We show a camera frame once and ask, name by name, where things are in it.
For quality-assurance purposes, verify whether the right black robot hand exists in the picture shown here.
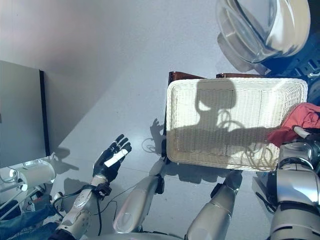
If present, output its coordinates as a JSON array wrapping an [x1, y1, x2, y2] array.
[[292, 125, 320, 173]]

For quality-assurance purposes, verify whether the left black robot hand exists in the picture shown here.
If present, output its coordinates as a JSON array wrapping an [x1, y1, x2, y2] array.
[[92, 134, 133, 183]]

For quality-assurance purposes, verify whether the red cloth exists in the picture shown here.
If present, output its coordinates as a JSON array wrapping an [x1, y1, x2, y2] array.
[[267, 102, 320, 148]]

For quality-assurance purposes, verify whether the dark grey washing machine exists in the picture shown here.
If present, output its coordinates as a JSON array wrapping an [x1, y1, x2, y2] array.
[[259, 0, 320, 106]]

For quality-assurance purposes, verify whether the left silver robot leg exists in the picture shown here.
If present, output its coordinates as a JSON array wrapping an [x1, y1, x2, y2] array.
[[112, 159, 167, 235]]

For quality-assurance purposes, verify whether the silver robot leg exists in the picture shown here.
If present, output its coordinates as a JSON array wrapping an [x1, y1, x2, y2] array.
[[112, 159, 167, 235], [184, 169, 243, 240]]

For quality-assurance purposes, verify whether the beige sneaker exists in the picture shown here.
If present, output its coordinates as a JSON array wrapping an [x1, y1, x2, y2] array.
[[51, 191, 64, 211]]

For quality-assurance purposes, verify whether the white rounded device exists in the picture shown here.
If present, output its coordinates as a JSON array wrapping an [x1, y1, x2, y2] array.
[[0, 161, 56, 201]]

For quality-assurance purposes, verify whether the silver robot torso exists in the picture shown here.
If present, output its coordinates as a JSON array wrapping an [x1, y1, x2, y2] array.
[[97, 232, 186, 240]]

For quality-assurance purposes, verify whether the white wicker basket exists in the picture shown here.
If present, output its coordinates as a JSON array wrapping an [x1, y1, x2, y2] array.
[[166, 77, 309, 173]]

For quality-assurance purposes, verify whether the blue jeans leg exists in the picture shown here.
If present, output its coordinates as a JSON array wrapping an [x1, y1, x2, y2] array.
[[0, 194, 63, 240]]

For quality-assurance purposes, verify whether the grey board with dark edge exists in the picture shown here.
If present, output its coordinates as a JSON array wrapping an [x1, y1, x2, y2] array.
[[0, 59, 51, 170]]

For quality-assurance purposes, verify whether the dark brown wooden stool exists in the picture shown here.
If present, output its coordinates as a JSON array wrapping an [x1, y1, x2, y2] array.
[[159, 71, 271, 166]]

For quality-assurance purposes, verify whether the right silver robot leg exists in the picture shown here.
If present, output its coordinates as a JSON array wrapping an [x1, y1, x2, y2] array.
[[184, 169, 243, 240]]

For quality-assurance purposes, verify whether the round glass washer door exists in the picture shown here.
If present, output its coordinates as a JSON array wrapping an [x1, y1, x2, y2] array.
[[215, 0, 311, 73]]

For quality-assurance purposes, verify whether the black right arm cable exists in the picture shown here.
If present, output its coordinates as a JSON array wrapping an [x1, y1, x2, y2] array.
[[254, 191, 277, 215]]

